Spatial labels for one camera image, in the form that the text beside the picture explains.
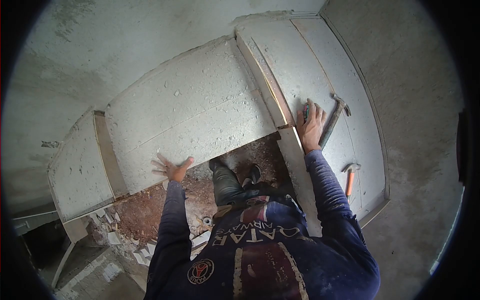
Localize small grey stone slab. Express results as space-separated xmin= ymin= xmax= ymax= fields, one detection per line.
xmin=47 ymin=110 xmax=115 ymax=223

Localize person's right hand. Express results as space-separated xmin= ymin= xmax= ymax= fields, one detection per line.
xmin=296 ymin=98 xmax=327 ymax=155

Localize person's legs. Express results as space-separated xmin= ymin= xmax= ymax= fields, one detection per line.
xmin=208 ymin=157 xmax=298 ymax=208

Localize dark handled claw hammer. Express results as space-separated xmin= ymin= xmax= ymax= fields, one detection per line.
xmin=318 ymin=93 xmax=352 ymax=150

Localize grey upright stone panel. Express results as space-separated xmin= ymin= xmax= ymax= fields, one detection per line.
xmin=277 ymin=127 xmax=323 ymax=238

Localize person's left hand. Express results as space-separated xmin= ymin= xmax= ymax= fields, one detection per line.
xmin=151 ymin=153 xmax=195 ymax=184

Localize grey stone countertop slab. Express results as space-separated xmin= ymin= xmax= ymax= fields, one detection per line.
xmin=236 ymin=16 xmax=390 ymax=229

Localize large grey stone slab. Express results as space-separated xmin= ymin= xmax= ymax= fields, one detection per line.
xmin=104 ymin=37 xmax=281 ymax=196

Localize person's body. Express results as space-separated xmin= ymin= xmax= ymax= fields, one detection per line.
xmin=144 ymin=192 xmax=381 ymax=300

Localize orange handled hammer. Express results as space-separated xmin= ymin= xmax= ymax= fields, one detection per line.
xmin=341 ymin=163 xmax=362 ymax=205

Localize pile of white tile fragments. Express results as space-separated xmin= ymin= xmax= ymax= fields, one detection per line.
xmin=90 ymin=208 xmax=212 ymax=268

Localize narrow stone edge strip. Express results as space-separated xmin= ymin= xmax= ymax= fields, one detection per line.
xmin=235 ymin=31 xmax=297 ymax=129

